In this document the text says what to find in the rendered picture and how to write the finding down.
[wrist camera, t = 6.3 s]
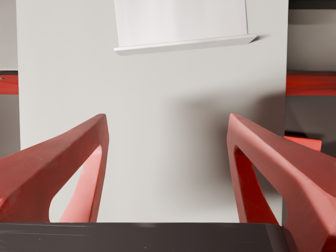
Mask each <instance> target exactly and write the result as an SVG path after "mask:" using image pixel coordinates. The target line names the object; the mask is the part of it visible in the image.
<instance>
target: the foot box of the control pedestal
mask: <svg viewBox="0 0 336 252"><path fill-rule="evenodd" d="M284 138H286V139H288V140H291V141H293V142H296V143H299V144H301V145H304V146H306V147H309V148H311V149H314V150H316V151H319V152H321V145H322V141H321V140H319V139H314V138H310V137H305V136H296V135H287V134H285V135H284Z"/></svg>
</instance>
